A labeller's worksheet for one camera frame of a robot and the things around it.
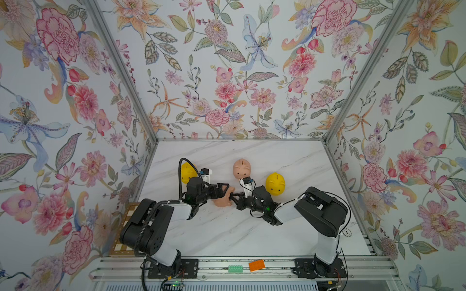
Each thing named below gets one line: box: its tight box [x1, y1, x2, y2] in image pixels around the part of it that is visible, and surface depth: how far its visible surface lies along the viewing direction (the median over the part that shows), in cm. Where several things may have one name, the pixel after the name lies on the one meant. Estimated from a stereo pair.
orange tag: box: [248, 259, 266, 273], surface depth 77 cm
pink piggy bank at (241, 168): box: [233, 158, 252, 181], surface depth 98 cm
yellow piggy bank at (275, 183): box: [265, 172, 286, 196], surface depth 92 cm
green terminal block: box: [228, 264, 244, 273], surface depth 75 cm
